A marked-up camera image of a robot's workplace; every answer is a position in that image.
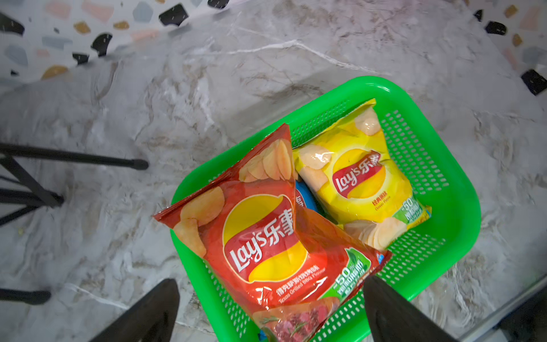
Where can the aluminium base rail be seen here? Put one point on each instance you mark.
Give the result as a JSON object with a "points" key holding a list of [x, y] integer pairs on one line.
{"points": [[521, 319]]}

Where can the red Lay's chips bag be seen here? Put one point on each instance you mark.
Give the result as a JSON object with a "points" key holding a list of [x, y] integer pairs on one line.
{"points": [[286, 265]]}

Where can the yellow Lay's chips bag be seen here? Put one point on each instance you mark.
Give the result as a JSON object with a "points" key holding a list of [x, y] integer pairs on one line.
{"points": [[350, 172]]}

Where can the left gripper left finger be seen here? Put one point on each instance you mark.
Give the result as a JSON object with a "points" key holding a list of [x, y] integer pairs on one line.
{"points": [[151, 319]]}

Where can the blue Lay's chips bag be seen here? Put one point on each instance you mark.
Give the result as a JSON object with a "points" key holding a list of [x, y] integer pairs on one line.
{"points": [[304, 197]]}

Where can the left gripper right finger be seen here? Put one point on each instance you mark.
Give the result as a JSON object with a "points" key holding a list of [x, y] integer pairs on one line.
{"points": [[393, 318]]}

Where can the black perforated music stand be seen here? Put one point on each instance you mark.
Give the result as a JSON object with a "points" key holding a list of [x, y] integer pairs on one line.
{"points": [[37, 196]]}

